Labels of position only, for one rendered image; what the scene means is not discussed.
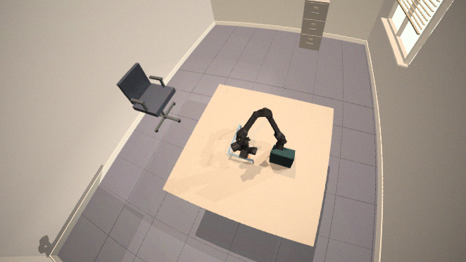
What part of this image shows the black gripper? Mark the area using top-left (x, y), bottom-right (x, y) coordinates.
top-left (239, 145), bottom-right (258, 155)

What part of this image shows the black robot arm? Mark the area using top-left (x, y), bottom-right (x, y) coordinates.
top-left (230, 107), bottom-right (287, 158)

